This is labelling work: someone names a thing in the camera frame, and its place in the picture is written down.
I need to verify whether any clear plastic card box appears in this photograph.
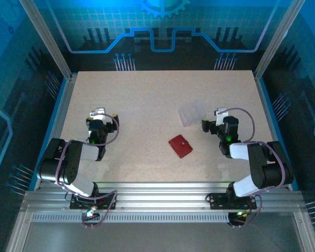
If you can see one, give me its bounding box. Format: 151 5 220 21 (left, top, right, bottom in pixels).
177 102 207 129

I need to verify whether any red leather card holder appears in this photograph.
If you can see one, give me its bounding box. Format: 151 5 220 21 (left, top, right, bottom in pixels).
168 134 194 159

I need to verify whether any left controller board with leds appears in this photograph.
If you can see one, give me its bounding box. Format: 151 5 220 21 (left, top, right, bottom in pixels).
81 206 101 219

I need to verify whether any controller board with leds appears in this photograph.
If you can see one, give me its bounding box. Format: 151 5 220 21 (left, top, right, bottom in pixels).
227 209 249 224
81 206 101 219

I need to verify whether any right controller board with leds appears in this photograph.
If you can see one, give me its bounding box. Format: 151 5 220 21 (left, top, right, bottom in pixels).
227 209 249 224

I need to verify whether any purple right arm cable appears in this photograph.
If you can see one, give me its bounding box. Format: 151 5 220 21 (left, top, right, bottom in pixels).
217 107 287 196

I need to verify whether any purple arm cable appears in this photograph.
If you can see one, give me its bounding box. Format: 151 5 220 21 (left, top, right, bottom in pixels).
217 107 287 196
55 112 121 191

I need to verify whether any aluminium table side rail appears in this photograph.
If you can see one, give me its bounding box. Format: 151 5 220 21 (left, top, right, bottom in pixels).
254 74 292 191
33 74 78 191

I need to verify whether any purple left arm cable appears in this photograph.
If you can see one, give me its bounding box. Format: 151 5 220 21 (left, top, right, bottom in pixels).
55 112 121 191

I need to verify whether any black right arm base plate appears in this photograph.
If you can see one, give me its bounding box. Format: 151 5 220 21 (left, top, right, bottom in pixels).
208 192 258 211

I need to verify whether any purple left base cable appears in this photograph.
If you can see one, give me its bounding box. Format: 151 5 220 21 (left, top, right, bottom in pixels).
81 189 119 229

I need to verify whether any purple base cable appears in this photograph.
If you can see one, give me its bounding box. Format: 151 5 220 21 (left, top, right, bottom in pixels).
81 189 119 229
227 194 263 229

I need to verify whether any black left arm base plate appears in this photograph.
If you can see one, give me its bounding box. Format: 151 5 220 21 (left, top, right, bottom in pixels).
69 192 118 211

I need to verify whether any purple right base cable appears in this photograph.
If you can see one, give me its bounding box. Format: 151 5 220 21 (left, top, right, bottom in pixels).
227 194 263 229

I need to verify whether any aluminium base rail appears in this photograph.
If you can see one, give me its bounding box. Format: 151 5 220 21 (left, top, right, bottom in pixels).
20 182 307 214

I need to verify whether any aluminium corner post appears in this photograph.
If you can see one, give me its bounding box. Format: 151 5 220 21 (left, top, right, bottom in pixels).
18 0 74 79
253 0 307 79

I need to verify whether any slotted grey cable duct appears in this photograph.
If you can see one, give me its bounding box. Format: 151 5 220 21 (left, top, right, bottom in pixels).
31 213 233 224

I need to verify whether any aluminium frame leg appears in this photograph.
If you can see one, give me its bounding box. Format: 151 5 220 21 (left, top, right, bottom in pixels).
5 211 34 252
292 211 315 252

